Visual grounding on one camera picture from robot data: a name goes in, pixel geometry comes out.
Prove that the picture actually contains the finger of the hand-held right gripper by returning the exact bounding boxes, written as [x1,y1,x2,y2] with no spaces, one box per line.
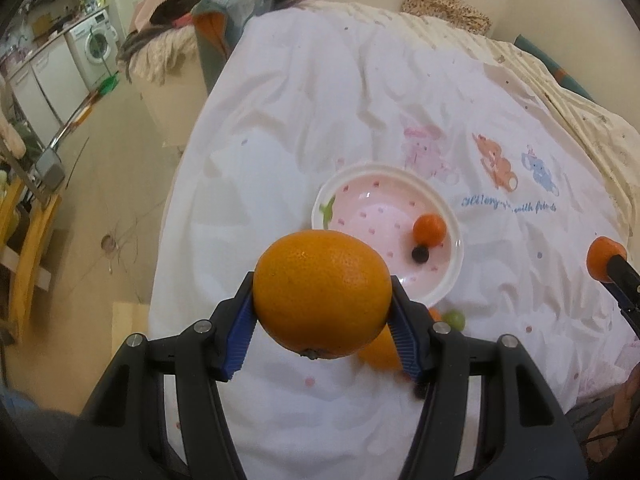
[601,254,640,337]

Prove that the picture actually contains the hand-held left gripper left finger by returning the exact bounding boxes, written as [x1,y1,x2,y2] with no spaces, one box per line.
[60,271,258,480]

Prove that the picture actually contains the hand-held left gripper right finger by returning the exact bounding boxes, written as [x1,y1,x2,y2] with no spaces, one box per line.
[384,275,590,480]

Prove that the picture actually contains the yellowish orange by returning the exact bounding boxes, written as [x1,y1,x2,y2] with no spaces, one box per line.
[357,325,403,373]

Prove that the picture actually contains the large round orange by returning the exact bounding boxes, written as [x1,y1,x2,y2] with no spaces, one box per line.
[252,230,393,361]

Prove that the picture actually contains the pink dotted white plate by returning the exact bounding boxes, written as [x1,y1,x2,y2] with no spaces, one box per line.
[311,161,466,308]

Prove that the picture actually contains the person's right hand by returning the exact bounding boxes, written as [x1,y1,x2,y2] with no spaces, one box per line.
[587,365,640,466]

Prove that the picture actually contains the cream patterned quilt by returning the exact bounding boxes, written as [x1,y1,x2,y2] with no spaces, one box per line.
[350,1,640,241]

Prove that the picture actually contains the white cartoon printed blanket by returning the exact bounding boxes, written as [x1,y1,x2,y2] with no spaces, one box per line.
[147,0,640,480]

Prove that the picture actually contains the yellow wooden chair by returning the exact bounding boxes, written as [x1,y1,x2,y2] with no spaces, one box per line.
[0,180,63,346]

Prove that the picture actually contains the teal pillow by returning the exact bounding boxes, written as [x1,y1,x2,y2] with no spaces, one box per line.
[514,34,597,102]

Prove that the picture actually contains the grey metal box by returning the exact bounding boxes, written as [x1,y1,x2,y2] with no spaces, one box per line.
[32,147,67,189]

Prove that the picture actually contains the cream knitted throw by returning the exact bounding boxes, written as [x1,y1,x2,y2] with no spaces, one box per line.
[120,25,201,87]

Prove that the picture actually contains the white kitchen cabinets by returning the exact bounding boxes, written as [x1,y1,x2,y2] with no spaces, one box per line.
[7,35,91,136]

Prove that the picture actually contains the white washing machine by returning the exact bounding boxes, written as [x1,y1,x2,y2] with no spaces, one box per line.
[65,7,121,88]

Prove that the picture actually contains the leopard print pillow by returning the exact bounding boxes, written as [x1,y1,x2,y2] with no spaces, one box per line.
[401,0,493,36]

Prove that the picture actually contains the chrome rail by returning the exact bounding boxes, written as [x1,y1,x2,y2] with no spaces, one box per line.
[50,87,101,152]

